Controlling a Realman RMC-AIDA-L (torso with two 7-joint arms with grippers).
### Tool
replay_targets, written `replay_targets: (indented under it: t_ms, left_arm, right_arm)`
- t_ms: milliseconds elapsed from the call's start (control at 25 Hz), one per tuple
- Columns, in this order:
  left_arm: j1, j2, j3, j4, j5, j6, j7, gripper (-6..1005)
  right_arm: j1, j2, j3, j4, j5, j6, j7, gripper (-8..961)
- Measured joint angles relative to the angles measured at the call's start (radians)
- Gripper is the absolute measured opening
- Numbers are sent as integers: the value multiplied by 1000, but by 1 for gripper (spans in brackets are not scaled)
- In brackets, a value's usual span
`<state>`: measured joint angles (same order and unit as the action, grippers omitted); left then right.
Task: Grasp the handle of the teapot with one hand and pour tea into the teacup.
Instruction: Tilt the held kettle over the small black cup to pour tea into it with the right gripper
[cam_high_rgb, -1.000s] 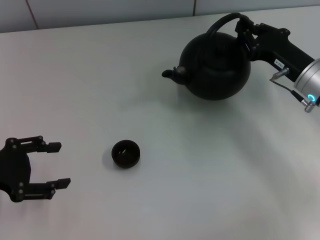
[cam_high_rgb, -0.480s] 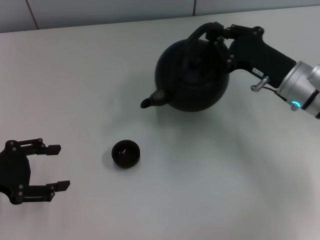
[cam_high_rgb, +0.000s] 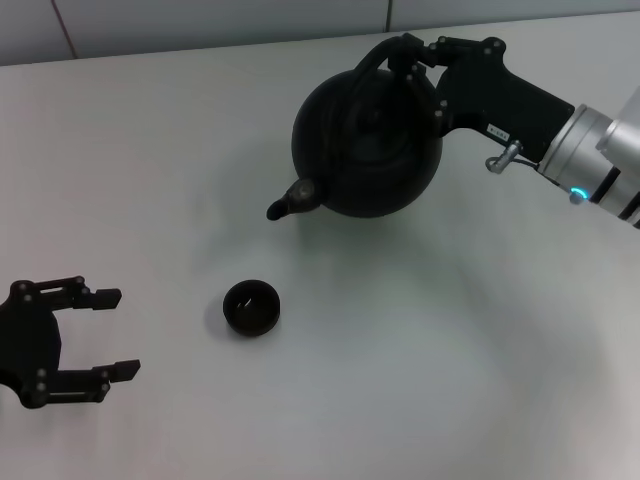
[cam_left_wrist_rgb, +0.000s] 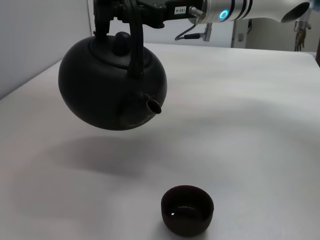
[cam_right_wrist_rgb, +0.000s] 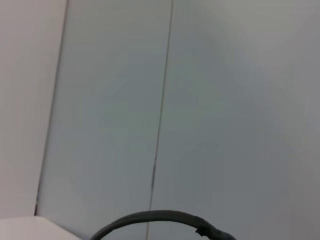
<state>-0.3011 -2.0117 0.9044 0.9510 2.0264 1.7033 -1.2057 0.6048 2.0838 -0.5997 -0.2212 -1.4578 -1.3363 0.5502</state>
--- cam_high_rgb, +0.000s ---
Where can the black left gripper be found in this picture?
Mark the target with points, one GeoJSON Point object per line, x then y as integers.
{"type": "Point", "coordinates": [30, 345]}

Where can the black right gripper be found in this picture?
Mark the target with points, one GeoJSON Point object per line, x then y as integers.
{"type": "Point", "coordinates": [490, 100]}

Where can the black round teapot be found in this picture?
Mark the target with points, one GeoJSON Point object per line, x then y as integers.
{"type": "Point", "coordinates": [370, 165]}

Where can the small dark teacup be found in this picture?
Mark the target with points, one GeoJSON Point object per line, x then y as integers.
{"type": "Point", "coordinates": [251, 310]}

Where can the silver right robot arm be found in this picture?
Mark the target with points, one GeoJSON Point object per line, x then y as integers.
{"type": "Point", "coordinates": [590, 145]}

